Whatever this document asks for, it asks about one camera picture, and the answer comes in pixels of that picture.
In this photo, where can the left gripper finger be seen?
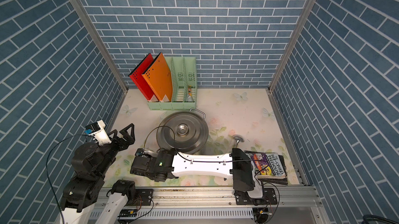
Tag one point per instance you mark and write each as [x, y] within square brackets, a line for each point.
[113, 136]
[128, 134]

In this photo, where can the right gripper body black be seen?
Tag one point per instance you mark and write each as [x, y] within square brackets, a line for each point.
[161, 152]

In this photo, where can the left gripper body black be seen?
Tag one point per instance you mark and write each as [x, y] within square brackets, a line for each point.
[116, 144]

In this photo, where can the steel pot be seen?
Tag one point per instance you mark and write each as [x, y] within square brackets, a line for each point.
[187, 149]

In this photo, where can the steel pot lid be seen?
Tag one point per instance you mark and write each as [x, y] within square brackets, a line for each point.
[182, 132]

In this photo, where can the metal ladle spoon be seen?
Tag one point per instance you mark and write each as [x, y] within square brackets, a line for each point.
[238, 139]

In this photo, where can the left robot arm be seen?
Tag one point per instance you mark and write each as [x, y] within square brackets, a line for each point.
[90, 162]

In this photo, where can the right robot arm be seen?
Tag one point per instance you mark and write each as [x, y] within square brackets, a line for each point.
[171, 164]

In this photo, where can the small circuit board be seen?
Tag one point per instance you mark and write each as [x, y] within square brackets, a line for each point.
[128, 213]

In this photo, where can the red folder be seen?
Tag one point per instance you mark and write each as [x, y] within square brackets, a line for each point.
[137, 77]

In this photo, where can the orange folder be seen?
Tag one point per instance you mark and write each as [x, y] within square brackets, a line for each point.
[158, 77]

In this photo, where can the green file organizer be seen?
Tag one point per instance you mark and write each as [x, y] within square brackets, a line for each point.
[183, 73]

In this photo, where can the colourful children's book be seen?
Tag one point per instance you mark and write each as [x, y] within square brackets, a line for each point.
[269, 167]

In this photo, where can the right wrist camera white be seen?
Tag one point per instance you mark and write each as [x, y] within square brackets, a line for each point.
[141, 152]

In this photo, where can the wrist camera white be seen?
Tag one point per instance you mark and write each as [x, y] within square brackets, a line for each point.
[141, 152]
[98, 132]

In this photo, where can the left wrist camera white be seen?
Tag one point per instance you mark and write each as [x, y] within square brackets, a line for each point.
[98, 132]

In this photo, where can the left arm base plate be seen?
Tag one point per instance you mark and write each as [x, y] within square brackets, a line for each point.
[140, 197]

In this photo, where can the aluminium front rail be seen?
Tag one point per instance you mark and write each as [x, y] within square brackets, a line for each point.
[280, 204]

